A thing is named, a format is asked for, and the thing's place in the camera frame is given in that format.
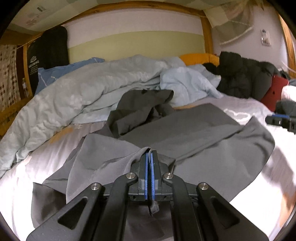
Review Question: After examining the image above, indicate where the blue pillow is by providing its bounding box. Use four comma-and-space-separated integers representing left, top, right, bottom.
35, 57, 105, 95

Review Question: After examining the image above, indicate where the black puffer jacket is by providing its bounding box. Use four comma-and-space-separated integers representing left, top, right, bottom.
203, 51, 280, 100

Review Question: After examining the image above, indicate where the white bed sheet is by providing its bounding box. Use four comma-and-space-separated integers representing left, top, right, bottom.
1, 96, 295, 240

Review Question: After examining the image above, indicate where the wooden bunk bed frame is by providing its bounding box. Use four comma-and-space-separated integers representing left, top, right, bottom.
1, 1, 295, 135

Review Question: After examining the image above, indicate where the light blue duvet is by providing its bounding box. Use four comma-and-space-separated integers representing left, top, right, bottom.
1, 55, 223, 174

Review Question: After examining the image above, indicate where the large grey black jacket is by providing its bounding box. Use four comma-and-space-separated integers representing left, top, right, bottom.
28, 93, 275, 240

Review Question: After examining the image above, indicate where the red cloth item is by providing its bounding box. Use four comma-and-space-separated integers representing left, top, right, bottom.
260, 75, 289, 111

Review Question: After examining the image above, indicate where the white wall switch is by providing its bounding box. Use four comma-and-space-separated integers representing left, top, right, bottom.
261, 29, 271, 46

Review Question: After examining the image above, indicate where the pastel checked upper mattress sheet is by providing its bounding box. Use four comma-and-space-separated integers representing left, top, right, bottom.
8, 1, 254, 44

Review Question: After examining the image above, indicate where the black hanging garment bag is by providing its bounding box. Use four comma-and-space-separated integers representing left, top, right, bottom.
27, 26, 69, 94

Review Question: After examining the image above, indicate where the grey folded garment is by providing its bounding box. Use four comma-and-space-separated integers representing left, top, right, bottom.
275, 99, 296, 118

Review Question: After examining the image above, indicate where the orange pillow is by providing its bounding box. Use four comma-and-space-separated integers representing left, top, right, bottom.
179, 53, 219, 67

